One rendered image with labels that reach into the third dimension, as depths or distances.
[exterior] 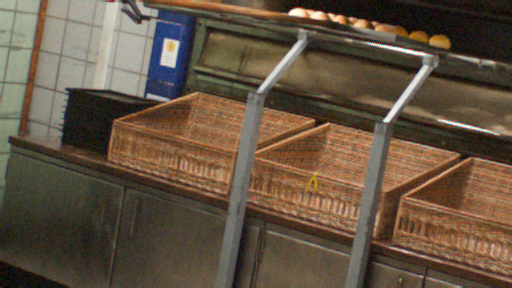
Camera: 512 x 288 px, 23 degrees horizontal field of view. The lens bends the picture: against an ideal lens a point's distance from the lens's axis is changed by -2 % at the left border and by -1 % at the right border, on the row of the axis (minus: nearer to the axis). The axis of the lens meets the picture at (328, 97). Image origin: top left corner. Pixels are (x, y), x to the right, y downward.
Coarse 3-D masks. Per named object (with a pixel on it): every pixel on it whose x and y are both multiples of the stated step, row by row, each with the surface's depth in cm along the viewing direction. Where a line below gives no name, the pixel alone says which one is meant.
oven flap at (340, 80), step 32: (224, 32) 499; (224, 64) 493; (256, 64) 486; (320, 64) 473; (352, 64) 467; (384, 64) 460; (320, 96) 465; (352, 96) 461; (384, 96) 455; (416, 96) 450; (448, 96) 444; (480, 96) 438; (448, 128) 439; (480, 128) 432
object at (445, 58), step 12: (288, 24) 479; (348, 36) 465; (360, 36) 464; (408, 48) 452; (420, 48) 449; (444, 60) 444; (456, 60) 442; (468, 60) 439; (480, 60) 437; (492, 72) 434; (504, 72) 432
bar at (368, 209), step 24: (240, 24) 445; (264, 24) 439; (360, 48) 419; (384, 48) 414; (264, 96) 415; (408, 96) 396; (384, 120) 390; (240, 144) 415; (384, 144) 387; (240, 168) 414; (384, 168) 390; (240, 192) 414; (240, 216) 416; (360, 216) 390; (360, 240) 390; (360, 264) 389
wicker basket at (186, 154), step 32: (192, 96) 493; (128, 128) 453; (160, 128) 480; (192, 128) 492; (224, 128) 485; (288, 128) 472; (128, 160) 453; (160, 160) 480; (192, 160) 487; (224, 160) 432; (224, 192) 431
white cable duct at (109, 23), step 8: (112, 8) 523; (112, 16) 523; (104, 24) 525; (112, 24) 523; (104, 32) 525; (112, 32) 524; (104, 40) 525; (104, 48) 525; (104, 56) 525; (104, 64) 524; (96, 72) 527; (104, 72) 525; (96, 80) 526; (104, 80) 526
